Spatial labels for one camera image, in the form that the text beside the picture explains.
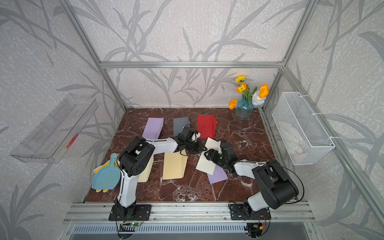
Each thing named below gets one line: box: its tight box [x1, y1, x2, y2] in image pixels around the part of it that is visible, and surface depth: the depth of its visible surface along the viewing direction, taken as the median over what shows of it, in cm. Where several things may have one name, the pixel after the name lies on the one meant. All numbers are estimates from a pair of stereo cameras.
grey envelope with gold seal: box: [173, 117, 190, 137], surface depth 114 cm
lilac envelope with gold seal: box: [142, 117, 164, 140], surface depth 111 cm
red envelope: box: [197, 114, 218, 139], surface depth 111 cm
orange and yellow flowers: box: [228, 75, 269, 111], surface depth 85 cm
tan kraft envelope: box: [162, 149, 189, 180], surface depth 91 cm
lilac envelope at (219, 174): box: [207, 164, 229, 184], surface depth 88 cm
